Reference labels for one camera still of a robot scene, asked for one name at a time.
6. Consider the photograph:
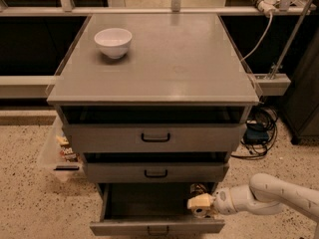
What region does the black cable bundle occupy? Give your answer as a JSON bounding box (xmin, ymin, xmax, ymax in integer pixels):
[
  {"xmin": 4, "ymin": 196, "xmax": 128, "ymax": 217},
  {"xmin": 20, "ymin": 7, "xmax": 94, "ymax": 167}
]
[{"xmin": 230, "ymin": 107, "xmax": 278, "ymax": 161}]

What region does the grey drawer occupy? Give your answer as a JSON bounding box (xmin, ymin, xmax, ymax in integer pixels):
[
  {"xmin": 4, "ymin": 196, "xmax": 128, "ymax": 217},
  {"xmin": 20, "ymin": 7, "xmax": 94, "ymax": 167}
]
[
  {"xmin": 85, "ymin": 162, "xmax": 229, "ymax": 183},
  {"xmin": 63, "ymin": 123, "xmax": 246, "ymax": 153},
  {"xmin": 90, "ymin": 183, "xmax": 224, "ymax": 236}
]

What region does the grey bottom drawer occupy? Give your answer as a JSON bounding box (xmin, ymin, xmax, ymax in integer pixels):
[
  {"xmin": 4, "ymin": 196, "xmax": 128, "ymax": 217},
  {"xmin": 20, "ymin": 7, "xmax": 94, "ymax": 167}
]
[{"xmin": 90, "ymin": 183, "xmax": 224, "ymax": 236}]

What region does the white power cable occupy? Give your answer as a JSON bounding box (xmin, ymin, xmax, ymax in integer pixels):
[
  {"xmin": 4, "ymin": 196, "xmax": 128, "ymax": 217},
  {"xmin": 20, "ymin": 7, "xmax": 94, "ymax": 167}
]
[{"xmin": 240, "ymin": 11, "xmax": 274, "ymax": 64}]

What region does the clear plastic snack bin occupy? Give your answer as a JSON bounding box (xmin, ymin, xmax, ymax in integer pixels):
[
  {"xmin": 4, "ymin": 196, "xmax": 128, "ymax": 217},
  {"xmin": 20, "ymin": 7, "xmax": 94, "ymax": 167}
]
[{"xmin": 37, "ymin": 118, "xmax": 85, "ymax": 182}]

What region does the orange soda can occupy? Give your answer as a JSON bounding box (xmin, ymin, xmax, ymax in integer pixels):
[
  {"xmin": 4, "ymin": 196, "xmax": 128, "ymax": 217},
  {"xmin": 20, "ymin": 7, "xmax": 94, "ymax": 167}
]
[{"xmin": 187, "ymin": 183, "xmax": 215, "ymax": 218}]

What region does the white power strip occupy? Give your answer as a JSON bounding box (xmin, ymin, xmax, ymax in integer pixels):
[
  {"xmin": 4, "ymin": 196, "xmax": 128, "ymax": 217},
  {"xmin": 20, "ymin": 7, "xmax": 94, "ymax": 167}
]
[{"xmin": 251, "ymin": 0, "xmax": 278, "ymax": 17}]

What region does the metal clamp rod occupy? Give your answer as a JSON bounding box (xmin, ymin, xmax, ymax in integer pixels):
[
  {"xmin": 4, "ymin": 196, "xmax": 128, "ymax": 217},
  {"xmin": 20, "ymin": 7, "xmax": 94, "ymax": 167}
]
[{"xmin": 266, "ymin": 0, "xmax": 313, "ymax": 80}]

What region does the dark side cabinet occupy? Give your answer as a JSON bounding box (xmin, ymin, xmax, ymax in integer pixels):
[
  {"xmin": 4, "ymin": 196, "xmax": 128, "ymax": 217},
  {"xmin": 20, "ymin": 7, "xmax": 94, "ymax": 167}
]
[{"xmin": 281, "ymin": 31, "xmax": 319, "ymax": 144}]

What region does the blue electronics box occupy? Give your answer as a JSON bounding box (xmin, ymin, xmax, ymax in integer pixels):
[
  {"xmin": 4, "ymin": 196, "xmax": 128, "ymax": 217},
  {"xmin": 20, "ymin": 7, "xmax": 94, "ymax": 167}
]
[{"xmin": 243, "ymin": 123, "xmax": 269, "ymax": 144}]

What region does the grey middle drawer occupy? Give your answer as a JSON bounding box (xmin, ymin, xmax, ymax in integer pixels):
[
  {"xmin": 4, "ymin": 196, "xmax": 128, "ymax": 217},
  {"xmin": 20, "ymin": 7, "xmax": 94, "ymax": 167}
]
[{"xmin": 85, "ymin": 162, "xmax": 229, "ymax": 183}]

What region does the grey drawer cabinet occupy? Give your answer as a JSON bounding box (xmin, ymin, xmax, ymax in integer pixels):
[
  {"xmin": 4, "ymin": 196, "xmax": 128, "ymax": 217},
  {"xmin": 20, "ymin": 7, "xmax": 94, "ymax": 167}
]
[{"xmin": 48, "ymin": 14, "xmax": 258, "ymax": 170}]

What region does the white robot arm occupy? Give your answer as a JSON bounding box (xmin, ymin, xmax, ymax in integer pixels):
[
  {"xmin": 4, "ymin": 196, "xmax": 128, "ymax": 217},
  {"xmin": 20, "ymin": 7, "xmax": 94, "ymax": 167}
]
[{"xmin": 187, "ymin": 173, "xmax": 319, "ymax": 239}]

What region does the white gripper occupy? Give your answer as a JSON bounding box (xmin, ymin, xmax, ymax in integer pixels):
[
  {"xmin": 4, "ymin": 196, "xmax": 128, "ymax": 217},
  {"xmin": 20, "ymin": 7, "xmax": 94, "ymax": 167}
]
[{"xmin": 187, "ymin": 187, "xmax": 236, "ymax": 215}]

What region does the white ceramic bowl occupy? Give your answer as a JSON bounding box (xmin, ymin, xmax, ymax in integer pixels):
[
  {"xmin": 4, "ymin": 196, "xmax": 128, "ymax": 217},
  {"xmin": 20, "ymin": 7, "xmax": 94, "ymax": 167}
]
[{"xmin": 94, "ymin": 28, "xmax": 133, "ymax": 59}]

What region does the grey top drawer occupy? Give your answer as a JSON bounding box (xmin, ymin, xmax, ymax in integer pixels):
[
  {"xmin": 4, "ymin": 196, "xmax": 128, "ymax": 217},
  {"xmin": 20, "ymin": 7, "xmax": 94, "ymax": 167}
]
[{"xmin": 63, "ymin": 123, "xmax": 246, "ymax": 153}]

